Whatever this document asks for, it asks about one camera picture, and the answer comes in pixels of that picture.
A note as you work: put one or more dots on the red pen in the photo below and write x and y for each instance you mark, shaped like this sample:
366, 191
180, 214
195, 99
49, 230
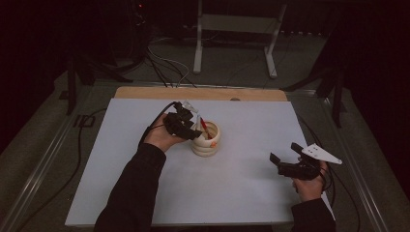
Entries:
206, 128

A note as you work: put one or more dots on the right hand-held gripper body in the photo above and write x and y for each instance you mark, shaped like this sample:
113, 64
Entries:
301, 170

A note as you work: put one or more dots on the grey metal stand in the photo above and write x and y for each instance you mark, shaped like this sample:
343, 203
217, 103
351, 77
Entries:
237, 24

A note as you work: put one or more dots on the white table mat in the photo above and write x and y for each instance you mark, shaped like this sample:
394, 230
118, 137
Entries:
245, 193

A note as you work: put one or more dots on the person's left hand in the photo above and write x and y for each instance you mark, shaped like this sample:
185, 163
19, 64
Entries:
159, 137

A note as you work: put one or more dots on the person's right hand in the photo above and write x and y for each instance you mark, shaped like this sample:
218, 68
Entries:
309, 190

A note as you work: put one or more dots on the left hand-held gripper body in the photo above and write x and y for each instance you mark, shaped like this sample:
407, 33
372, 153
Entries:
175, 124

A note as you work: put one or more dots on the cream duck pen holder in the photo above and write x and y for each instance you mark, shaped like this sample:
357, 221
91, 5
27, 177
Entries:
206, 149

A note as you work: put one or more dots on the black tripod stand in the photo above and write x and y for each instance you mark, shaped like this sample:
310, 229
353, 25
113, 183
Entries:
337, 103
71, 93

